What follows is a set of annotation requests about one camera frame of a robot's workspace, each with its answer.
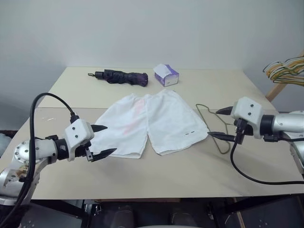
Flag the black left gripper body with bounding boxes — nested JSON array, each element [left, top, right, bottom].
[[75, 140, 94, 163]]

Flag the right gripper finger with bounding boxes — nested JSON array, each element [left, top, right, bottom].
[[207, 131, 237, 143], [216, 106, 235, 117]]

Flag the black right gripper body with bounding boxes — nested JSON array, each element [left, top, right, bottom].
[[233, 117, 254, 145]]

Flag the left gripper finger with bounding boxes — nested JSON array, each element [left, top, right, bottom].
[[91, 148, 118, 162], [91, 123, 109, 134]]

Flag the white shorts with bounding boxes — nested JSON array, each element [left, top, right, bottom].
[[91, 89, 209, 160]]

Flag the wooden rack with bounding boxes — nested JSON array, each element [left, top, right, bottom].
[[265, 48, 304, 103]]

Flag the folded black purple umbrella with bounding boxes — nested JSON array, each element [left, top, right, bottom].
[[87, 69, 149, 87]]

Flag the bunch of coloured hangers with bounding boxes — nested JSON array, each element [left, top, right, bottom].
[[262, 53, 304, 79]]

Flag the purple tissue box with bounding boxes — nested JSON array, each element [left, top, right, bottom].
[[153, 64, 180, 87]]

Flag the dark rounded shape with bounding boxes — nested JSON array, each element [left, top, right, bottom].
[[169, 205, 196, 228], [111, 205, 143, 228]]

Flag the white tissue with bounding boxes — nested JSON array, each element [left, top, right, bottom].
[[153, 63, 171, 75]]

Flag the grey rounded object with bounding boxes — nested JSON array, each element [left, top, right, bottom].
[[0, 133, 13, 160]]

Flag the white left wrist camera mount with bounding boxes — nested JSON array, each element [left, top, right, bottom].
[[64, 119, 95, 162]]

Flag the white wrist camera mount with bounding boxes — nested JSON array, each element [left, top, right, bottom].
[[230, 96, 264, 140], [64, 119, 95, 162]]

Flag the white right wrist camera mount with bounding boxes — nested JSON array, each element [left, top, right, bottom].
[[230, 96, 264, 140]]

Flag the black table frame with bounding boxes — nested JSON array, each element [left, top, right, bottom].
[[28, 196, 304, 228]]

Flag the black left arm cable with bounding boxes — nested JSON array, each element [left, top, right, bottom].
[[0, 92, 80, 228]]

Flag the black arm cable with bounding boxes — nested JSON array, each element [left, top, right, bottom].
[[0, 92, 80, 228], [229, 133, 304, 186]]

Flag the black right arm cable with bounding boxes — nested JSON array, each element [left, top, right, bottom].
[[229, 133, 304, 186]]

